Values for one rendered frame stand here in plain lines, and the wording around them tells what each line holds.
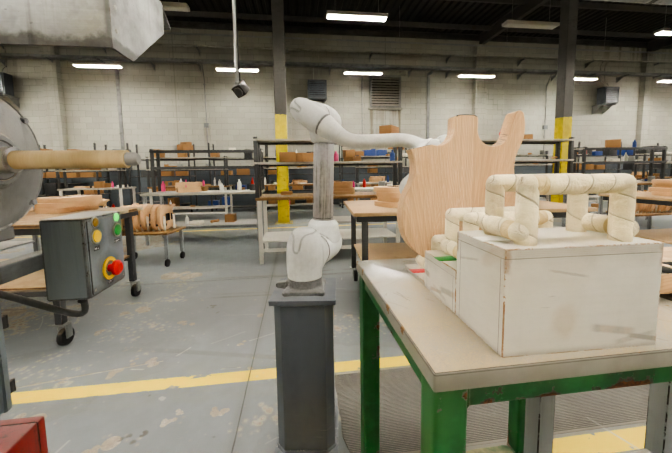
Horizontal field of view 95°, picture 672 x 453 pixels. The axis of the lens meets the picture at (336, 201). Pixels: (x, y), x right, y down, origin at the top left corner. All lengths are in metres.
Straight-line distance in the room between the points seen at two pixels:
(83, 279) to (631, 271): 1.11
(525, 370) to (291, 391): 1.11
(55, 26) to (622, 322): 0.92
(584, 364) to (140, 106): 12.83
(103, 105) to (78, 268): 12.57
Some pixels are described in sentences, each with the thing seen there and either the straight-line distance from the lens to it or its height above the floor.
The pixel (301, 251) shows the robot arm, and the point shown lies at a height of 0.89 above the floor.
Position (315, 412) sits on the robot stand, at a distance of 1.59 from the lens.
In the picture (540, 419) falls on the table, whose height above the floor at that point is 0.46.
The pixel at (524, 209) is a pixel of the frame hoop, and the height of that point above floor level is 1.16.
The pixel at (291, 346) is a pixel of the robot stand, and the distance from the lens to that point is 1.43.
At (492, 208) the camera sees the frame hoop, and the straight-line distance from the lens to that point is 0.62.
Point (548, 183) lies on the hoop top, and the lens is 0.57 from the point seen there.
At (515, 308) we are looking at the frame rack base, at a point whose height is 1.01.
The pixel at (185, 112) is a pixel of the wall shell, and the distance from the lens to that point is 12.39.
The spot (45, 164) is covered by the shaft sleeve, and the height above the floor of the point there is 1.24.
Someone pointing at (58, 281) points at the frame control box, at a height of 0.97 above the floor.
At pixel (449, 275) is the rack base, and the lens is 0.70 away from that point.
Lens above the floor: 1.22
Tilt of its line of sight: 5 degrees down
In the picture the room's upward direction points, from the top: 1 degrees counter-clockwise
